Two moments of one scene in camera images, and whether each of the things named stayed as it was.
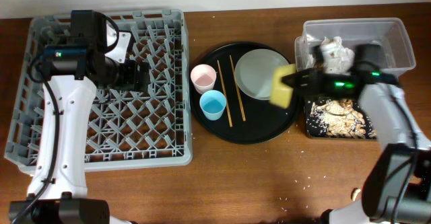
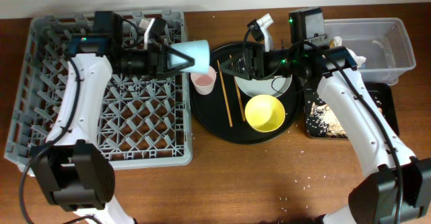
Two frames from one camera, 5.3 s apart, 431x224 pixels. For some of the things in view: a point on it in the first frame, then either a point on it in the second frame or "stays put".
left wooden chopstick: [224, 93] stays put
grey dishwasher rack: [128, 129] stays put
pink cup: [203, 77] stays put
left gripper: [131, 82] → [159, 60]
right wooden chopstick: [237, 87] stays put
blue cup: [213, 103] → [199, 50]
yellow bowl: [281, 95] → [264, 113]
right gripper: [312, 73] → [256, 58]
